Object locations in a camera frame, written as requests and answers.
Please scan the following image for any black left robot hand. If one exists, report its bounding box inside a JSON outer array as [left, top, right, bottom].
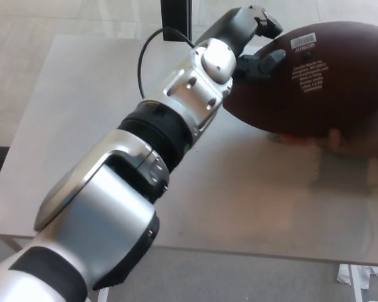
[[201, 4, 286, 84]]

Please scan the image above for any crumpled white paper scrap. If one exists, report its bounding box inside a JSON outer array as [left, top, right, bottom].
[[336, 263, 378, 290]]

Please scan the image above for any white metal table leg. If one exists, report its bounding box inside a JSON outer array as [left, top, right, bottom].
[[349, 264, 365, 302]]

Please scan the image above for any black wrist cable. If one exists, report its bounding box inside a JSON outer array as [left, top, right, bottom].
[[137, 26, 196, 100]]

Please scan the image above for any brown junior football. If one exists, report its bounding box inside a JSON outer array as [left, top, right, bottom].
[[222, 21, 378, 139]]

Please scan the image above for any person's bare hand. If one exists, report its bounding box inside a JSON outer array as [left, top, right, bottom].
[[272, 103, 378, 161]]

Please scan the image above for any black window frame post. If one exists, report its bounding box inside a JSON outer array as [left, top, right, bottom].
[[160, 0, 193, 42]]

